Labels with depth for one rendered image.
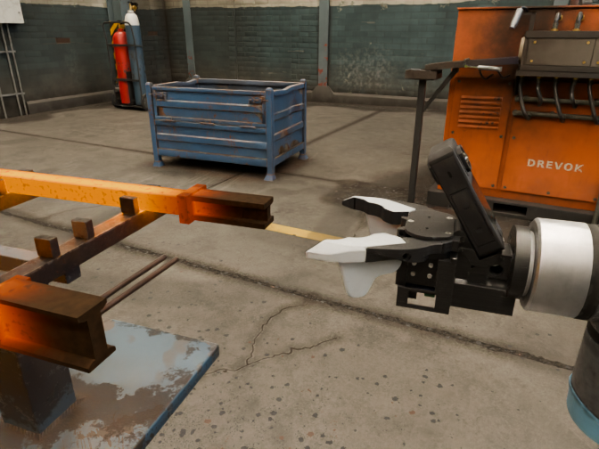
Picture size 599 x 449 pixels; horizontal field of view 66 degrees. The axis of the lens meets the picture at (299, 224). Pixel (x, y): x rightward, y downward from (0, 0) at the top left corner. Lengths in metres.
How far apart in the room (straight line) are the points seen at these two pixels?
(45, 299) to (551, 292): 0.40
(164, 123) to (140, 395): 3.64
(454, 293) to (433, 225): 0.07
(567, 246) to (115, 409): 0.55
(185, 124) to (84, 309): 3.78
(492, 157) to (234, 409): 2.33
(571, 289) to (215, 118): 3.62
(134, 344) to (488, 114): 2.76
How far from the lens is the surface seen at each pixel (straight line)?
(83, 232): 0.53
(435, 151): 0.45
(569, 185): 3.30
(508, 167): 3.28
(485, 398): 1.76
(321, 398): 1.65
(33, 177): 0.70
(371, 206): 0.54
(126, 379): 0.72
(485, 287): 0.49
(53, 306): 0.35
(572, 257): 0.46
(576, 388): 0.57
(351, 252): 0.43
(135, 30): 7.53
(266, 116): 3.69
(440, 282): 0.47
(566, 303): 0.48
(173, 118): 4.15
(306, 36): 8.09
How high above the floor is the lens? 1.13
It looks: 23 degrees down
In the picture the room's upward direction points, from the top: straight up
